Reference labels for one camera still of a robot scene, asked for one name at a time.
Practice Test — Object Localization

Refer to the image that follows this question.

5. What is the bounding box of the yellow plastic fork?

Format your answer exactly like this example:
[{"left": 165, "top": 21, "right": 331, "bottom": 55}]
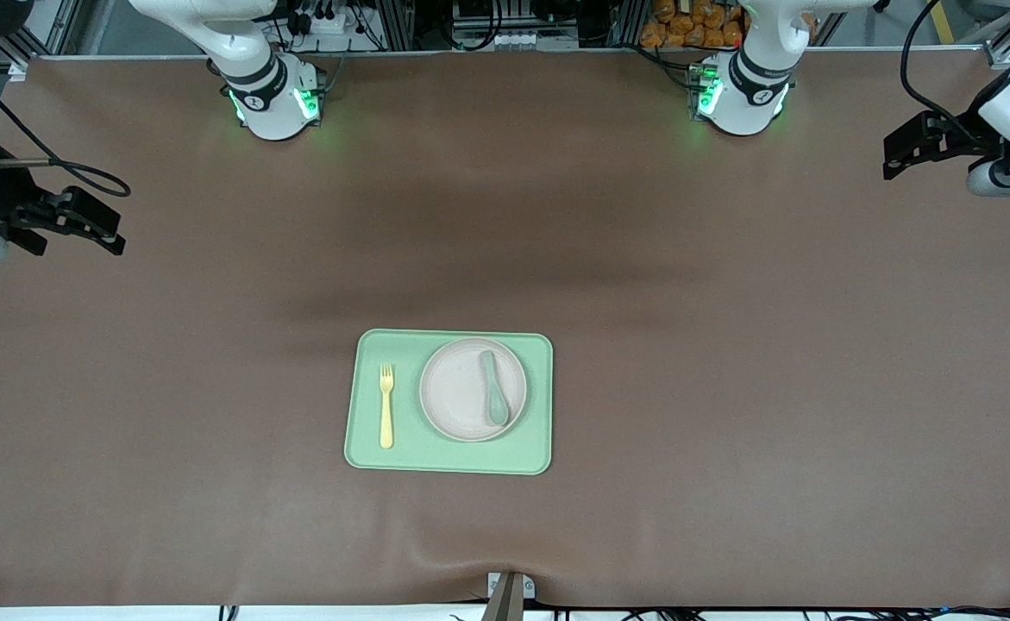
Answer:
[{"left": 379, "top": 363, "right": 396, "bottom": 450}]

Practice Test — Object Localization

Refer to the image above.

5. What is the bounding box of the round beige plate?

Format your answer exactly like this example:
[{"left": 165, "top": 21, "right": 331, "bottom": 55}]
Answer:
[{"left": 419, "top": 337, "right": 529, "bottom": 443}]

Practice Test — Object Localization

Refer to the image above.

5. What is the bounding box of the green plastic spoon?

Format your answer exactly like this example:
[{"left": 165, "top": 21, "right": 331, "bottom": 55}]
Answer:
[{"left": 480, "top": 349, "right": 511, "bottom": 427}]

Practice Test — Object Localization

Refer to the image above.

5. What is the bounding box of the brown table mat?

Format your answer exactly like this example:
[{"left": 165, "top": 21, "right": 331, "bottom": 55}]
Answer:
[{"left": 0, "top": 50, "right": 1010, "bottom": 609}]

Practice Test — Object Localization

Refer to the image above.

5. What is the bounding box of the orange packaged goods pile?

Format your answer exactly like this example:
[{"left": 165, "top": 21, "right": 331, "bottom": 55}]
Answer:
[{"left": 640, "top": 0, "right": 748, "bottom": 49}]

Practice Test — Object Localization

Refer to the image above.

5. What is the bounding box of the white power strip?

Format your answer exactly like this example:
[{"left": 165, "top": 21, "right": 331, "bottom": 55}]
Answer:
[{"left": 302, "top": 7, "right": 385, "bottom": 53}]

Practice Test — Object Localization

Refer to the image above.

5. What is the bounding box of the light green rectangular tray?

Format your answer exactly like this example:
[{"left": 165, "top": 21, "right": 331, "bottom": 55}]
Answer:
[{"left": 344, "top": 329, "right": 554, "bottom": 476}]

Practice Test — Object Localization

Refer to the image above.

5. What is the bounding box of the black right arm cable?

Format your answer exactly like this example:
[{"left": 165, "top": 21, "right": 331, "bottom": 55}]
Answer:
[{"left": 0, "top": 39, "right": 132, "bottom": 198}]

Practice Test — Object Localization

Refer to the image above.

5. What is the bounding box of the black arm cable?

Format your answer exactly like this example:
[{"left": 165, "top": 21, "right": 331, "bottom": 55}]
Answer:
[
  {"left": 900, "top": 0, "right": 988, "bottom": 143},
  {"left": 0, "top": 39, "right": 132, "bottom": 198}
]

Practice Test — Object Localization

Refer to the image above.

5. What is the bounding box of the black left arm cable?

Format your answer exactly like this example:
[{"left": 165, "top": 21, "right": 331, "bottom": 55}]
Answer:
[{"left": 900, "top": 0, "right": 988, "bottom": 143}]

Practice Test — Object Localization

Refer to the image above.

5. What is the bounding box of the metal table clamp bracket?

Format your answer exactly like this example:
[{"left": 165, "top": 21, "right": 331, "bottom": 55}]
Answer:
[{"left": 486, "top": 571, "right": 536, "bottom": 621}]

